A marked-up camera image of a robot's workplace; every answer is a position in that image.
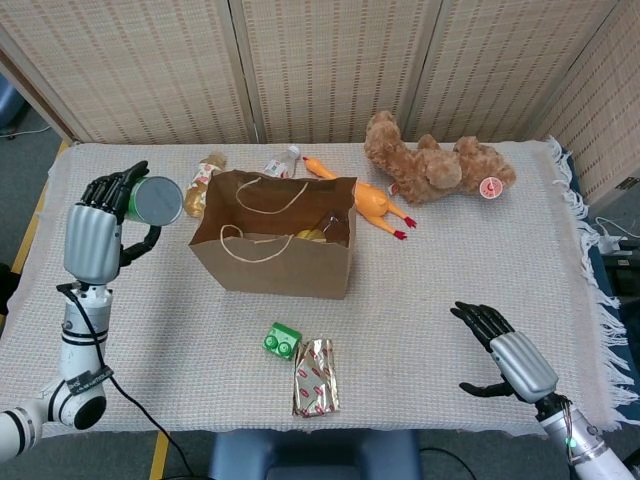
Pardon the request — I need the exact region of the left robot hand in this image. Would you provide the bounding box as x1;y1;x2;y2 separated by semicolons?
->
63;159;164;286

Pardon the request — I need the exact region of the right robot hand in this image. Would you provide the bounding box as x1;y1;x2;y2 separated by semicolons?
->
449;301;560;404

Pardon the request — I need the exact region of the green chips can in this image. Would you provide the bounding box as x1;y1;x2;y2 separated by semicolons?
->
122;174;185;226

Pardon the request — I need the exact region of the silver red snack packet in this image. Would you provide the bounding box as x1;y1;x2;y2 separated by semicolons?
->
291;337;342;419

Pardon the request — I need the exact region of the green plastic toy brick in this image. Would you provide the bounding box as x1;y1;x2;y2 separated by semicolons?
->
261;322;303;361

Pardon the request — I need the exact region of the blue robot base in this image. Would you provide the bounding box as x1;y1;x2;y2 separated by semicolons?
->
207;428;421;480

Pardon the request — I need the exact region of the amber tea bottle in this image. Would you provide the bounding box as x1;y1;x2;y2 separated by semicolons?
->
182;152;229;220

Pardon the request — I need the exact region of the brown paper bag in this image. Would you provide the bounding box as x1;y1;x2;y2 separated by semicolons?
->
188;168;359;300

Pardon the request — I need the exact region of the small clear red-label bottle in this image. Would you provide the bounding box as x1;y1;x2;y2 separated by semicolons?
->
262;144;301;180

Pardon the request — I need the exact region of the white woven tablecloth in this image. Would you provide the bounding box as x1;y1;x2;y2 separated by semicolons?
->
0;137;629;439

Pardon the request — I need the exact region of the black equipment case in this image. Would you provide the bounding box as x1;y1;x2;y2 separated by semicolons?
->
602;239;640;306

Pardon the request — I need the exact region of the brown teddy bear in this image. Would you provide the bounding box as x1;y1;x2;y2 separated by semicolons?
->
363;111;517;206

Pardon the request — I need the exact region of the orange rubber chicken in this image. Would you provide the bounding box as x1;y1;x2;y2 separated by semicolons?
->
301;155;419;241

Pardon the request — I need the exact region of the woven folding screen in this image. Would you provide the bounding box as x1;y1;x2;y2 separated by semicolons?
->
0;0;640;201

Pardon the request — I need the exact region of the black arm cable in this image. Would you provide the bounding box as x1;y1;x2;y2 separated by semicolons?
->
56;283;196;480

